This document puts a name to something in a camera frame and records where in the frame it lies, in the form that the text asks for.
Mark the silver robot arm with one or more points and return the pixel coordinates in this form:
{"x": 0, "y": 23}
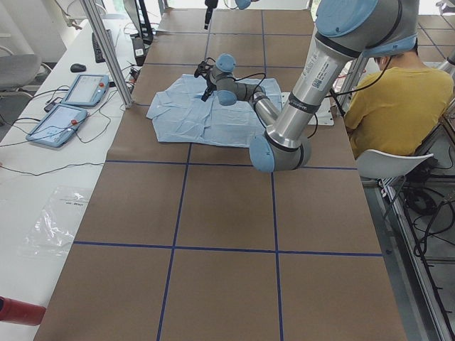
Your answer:
{"x": 345, "y": 30}
{"x": 241, "y": 4}

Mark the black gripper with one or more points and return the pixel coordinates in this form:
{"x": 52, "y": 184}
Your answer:
{"x": 210, "y": 86}
{"x": 210, "y": 4}

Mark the near blue teach pendant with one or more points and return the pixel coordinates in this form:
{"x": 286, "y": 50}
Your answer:
{"x": 58, "y": 126}

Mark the black keyboard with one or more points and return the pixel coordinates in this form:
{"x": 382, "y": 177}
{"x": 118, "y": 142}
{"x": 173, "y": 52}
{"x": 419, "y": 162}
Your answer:
{"x": 99, "y": 57}

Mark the far blue teach pendant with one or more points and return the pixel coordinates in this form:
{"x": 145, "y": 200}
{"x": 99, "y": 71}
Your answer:
{"x": 87, "y": 90}

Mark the light blue button shirt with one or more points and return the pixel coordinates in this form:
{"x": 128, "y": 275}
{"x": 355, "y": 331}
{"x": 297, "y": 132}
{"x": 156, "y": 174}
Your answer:
{"x": 179, "y": 115}

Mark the black computer mouse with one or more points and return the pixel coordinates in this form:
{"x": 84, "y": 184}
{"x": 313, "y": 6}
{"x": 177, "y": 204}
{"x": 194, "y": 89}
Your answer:
{"x": 77, "y": 67}

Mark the grey office chair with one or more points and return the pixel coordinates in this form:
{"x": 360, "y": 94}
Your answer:
{"x": 18, "y": 70}

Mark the red cylinder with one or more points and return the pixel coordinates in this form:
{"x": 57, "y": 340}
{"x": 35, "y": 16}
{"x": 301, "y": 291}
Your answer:
{"x": 22, "y": 313}

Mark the aluminium frame post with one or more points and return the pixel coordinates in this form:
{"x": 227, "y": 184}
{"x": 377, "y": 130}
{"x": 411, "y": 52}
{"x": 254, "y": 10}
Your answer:
{"x": 108, "y": 51}

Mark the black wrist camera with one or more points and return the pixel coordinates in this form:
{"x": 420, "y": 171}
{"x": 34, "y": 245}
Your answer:
{"x": 203, "y": 69}

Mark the blue teach pendant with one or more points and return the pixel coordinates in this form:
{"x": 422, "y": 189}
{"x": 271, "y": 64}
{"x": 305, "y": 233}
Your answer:
{"x": 87, "y": 90}
{"x": 58, "y": 126}

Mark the person in yellow shirt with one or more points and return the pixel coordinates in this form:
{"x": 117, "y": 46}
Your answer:
{"x": 397, "y": 107}

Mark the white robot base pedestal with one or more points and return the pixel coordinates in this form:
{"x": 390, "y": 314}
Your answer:
{"x": 324, "y": 116}

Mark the white chair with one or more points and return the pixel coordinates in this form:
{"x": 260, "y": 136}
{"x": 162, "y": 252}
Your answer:
{"x": 385, "y": 167}

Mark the clear plastic zip bag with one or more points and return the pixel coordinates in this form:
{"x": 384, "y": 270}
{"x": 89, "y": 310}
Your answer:
{"x": 54, "y": 231}

